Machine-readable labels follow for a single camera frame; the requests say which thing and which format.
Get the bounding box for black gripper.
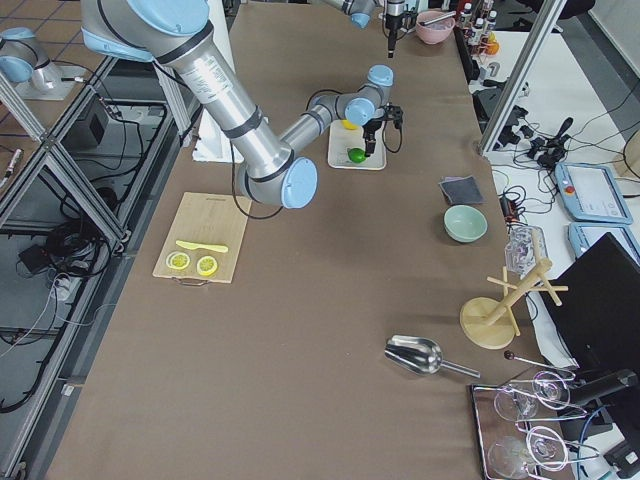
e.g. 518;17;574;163
363;103;404;157
383;14;415;58

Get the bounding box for green lime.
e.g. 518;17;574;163
347;148;367;164

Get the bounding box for yellow lemon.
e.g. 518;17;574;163
341;119;359;130

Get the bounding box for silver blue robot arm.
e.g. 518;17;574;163
324;0;410;59
81;1;394;209

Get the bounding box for white rabbit tray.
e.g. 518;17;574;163
327;120;387;171

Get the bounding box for pink bowl with ice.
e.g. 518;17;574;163
415;11;455;45

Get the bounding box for grey folded cloth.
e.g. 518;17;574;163
439;176;485;206

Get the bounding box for green ceramic bowl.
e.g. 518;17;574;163
443;205;488;243

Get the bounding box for bamboo cutting board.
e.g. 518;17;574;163
152;192;252;285

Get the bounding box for clear glass dish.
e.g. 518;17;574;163
505;226;547;277

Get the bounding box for lemon slice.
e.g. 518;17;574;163
196;255;219;277
165;251;191;271

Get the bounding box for yellow plastic knife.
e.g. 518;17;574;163
175;240;229;253

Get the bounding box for wooden cup tree stand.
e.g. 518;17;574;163
460;256;569;350

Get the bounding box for metal scoop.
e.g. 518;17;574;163
384;335;481;379

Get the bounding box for blue teach pendant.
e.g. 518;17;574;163
567;222;639;260
554;162;633;225

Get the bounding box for black monitor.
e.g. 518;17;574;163
548;231;640;371

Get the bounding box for wine glass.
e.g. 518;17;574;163
488;426;569;479
494;389;538;422
531;370;571;411

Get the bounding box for aluminium frame post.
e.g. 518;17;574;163
477;0;567;156

